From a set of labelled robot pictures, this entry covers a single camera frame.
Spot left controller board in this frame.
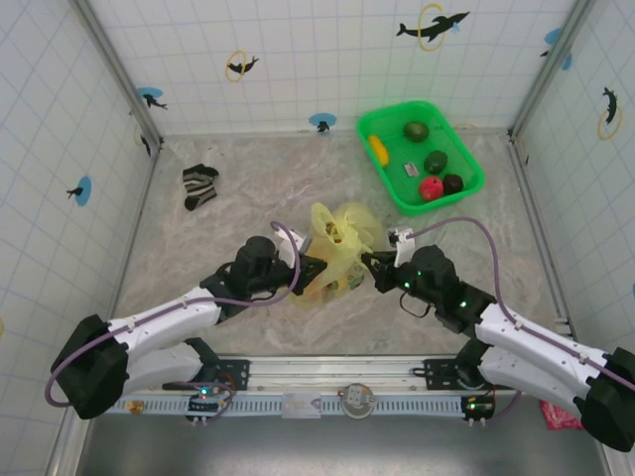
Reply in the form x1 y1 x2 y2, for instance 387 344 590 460
185 381 235 428

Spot blue circle dolphin sticker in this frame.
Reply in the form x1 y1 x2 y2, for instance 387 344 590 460
540 28 574 71

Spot yellow plastic bag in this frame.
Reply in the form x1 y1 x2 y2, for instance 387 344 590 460
290 200 386 312

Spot right controller board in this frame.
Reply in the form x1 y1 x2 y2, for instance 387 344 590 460
459 394 497 428

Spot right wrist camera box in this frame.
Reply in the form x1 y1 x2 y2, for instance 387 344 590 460
387 225 418 269

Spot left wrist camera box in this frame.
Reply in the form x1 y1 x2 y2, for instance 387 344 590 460
274 223 315 255

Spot black white striped sock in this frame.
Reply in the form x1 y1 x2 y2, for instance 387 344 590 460
182 163 220 212

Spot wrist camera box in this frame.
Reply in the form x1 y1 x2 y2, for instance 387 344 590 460
387 225 418 269
274 223 315 255

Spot small white card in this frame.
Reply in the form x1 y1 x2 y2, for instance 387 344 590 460
282 392 322 420

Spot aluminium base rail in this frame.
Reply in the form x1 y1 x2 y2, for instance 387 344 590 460
212 352 497 396

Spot small dolphin ring sticker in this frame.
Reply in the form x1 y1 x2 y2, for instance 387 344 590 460
133 123 153 159

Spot green fake avocado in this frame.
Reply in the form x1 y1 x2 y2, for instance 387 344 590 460
402 120 431 144
423 150 449 176

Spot white slotted cable duct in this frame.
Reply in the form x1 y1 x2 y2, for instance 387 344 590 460
106 391 497 418

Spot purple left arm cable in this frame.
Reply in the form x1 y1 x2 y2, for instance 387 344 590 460
44 220 302 409

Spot green plastic basket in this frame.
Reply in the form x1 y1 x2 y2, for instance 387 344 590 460
355 100 486 218

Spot red snack packet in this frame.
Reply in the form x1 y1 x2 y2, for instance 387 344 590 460
539 400 584 431

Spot round grey device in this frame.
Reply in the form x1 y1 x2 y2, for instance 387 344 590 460
338 382 374 420

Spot red round fake fruit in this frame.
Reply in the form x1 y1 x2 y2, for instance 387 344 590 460
418 176 445 201

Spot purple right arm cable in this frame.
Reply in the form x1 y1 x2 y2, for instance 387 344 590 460
399 216 635 426

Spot controller board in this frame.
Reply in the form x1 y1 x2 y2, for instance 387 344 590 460
459 394 497 428
185 381 235 428

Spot aluminium corner post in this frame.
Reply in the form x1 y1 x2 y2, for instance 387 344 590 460
72 0 165 150
509 0 595 140

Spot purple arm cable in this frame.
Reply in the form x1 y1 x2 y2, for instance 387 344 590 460
399 216 635 426
44 220 302 409

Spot long yellow fake fruit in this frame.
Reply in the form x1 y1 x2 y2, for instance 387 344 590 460
367 134 391 167

